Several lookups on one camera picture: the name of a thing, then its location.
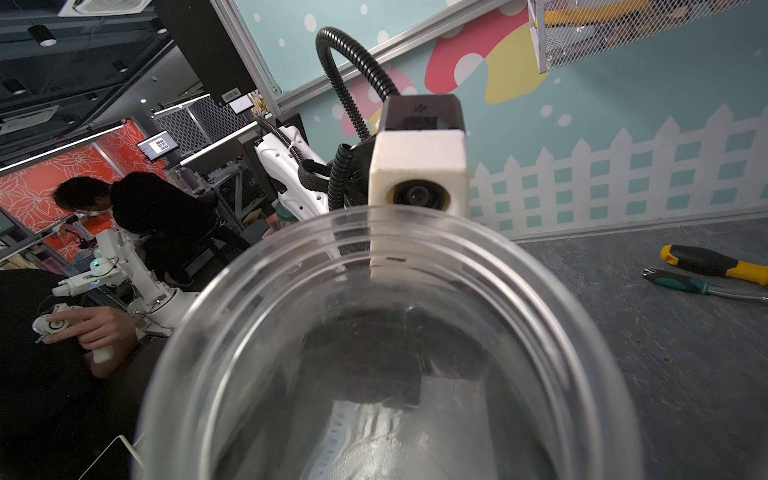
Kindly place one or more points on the operator bare hand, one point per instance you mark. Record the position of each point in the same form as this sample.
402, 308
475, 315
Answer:
96, 328

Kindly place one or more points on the peanut jar red lid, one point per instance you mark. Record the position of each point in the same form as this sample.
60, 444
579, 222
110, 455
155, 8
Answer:
387, 343

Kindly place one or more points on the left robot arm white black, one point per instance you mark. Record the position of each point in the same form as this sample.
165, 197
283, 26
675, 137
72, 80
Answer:
334, 178

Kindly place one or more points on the person in black clothing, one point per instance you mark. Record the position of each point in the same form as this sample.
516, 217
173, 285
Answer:
170, 222

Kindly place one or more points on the small display screen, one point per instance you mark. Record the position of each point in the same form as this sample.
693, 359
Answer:
157, 146

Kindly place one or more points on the yellow utility knife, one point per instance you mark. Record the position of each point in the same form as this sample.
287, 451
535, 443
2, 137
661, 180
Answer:
583, 12

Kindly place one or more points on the yellow black screwdriver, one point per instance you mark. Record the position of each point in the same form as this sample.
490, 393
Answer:
707, 262

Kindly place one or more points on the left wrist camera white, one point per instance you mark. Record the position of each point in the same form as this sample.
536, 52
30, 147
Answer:
418, 190

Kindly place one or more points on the clear wall bin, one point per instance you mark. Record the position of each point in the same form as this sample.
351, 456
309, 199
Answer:
684, 28

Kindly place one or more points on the green handled screwdriver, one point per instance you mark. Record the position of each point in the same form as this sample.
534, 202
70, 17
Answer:
684, 283

